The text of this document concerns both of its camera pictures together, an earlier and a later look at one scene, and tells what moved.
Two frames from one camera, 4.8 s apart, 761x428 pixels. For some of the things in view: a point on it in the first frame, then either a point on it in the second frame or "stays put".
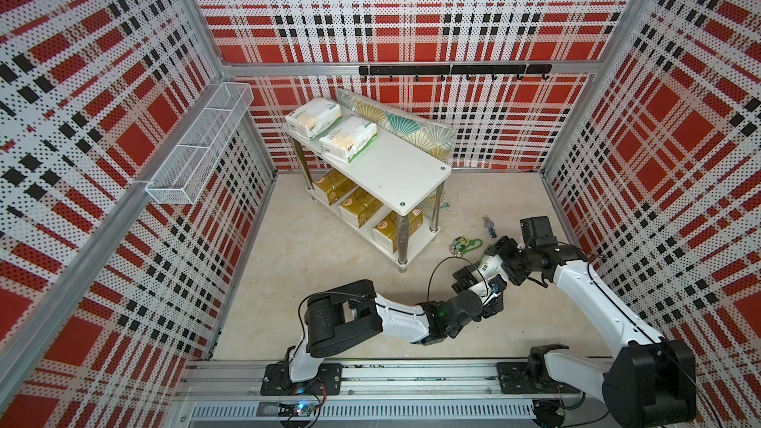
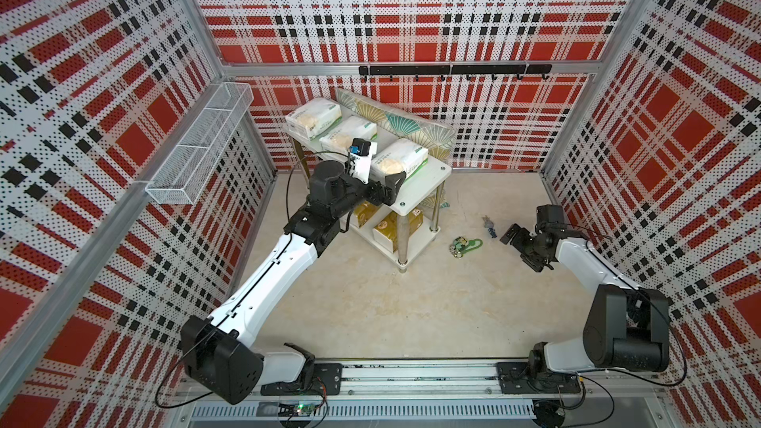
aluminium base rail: (380, 393) stays put
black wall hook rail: (467, 69) stays put
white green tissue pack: (489, 266) -> (404, 156)
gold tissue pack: (358, 206) stays put
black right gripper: (502, 247) -> (536, 263)
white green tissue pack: (346, 141) stays put
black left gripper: (465, 277) -> (388, 190)
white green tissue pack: (313, 118) stays put
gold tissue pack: (384, 234) stays put
